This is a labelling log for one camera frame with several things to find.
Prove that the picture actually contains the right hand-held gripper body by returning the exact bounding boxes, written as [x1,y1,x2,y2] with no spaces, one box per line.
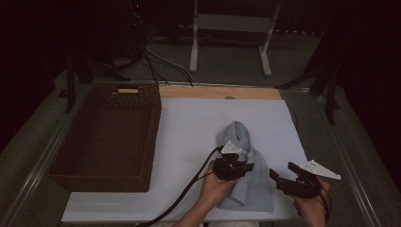
[277,159,342,200]

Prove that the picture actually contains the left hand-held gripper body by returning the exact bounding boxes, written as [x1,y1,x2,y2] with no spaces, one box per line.
[212,140,250,182]

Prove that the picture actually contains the light blue garment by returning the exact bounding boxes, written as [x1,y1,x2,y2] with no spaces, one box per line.
[215,121,274,213]

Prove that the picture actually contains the brown wicker basket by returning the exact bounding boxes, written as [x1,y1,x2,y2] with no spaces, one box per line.
[46,83,163,193]

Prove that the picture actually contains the person's right hand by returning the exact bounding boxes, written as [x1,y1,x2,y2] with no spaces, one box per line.
[291,178,331,221]

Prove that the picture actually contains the person's left hand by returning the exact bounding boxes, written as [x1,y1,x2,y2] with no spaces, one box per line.
[200,160,239,210]

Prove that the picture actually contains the white table mat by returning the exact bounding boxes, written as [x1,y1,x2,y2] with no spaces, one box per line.
[61,97,329,223]

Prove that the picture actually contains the black floor stand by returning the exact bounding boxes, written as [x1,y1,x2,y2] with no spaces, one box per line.
[58,56,131,114]
[273,18,344,126]

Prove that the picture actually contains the white metal stand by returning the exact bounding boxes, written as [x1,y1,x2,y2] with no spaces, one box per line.
[188,0,282,78]

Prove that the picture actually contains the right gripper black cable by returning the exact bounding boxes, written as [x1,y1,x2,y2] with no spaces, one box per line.
[318,185,333,224]

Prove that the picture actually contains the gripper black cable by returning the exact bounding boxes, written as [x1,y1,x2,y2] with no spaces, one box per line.
[136,146,223,227]
[318,185,333,224]

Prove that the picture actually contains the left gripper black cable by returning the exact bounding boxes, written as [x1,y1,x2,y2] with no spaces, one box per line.
[136,146,223,227]

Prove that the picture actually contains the thin black cable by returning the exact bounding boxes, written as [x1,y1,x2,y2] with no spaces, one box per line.
[287,105,300,131]

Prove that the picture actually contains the metal frame rail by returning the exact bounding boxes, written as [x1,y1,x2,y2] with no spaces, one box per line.
[315,94,384,227]
[0,91,83,227]

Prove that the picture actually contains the bundle of floor cables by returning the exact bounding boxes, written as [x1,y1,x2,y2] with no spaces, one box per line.
[143,36,198,88]

